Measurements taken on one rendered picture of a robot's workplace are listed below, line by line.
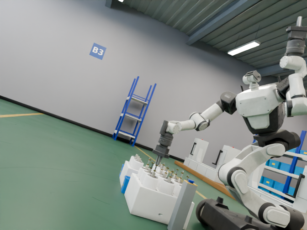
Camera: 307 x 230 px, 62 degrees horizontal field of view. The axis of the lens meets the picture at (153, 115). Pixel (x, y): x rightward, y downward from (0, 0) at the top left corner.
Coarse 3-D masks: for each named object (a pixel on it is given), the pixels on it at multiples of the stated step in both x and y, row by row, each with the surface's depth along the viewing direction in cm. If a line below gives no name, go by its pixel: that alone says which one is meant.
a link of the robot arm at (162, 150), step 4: (160, 140) 170; (164, 140) 169; (168, 140) 169; (160, 144) 172; (164, 144) 169; (168, 144) 169; (156, 148) 172; (160, 148) 171; (164, 148) 169; (168, 148) 171; (156, 152) 171; (160, 152) 170; (164, 152) 169; (168, 152) 172; (164, 156) 168; (168, 156) 169
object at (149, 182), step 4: (148, 176) 168; (144, 180) 169; (148, 180) 167; (152, 180) 167; (156, 180) 167; (144, 184) 168; (148, 184) 166; (152, 184) 166; (156, 184) 168; (152, 188) 167
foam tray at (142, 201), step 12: (132, 180) 188; (132, 192) 175; (144, 192) 162; (156, 192) 164; (132, 204) 163; (144, 204) 162; (156, 204) 164; (168, 204) 166; (192, 204) 169; (144, 216) 162; (156, 216) 164; (168, 216) 166
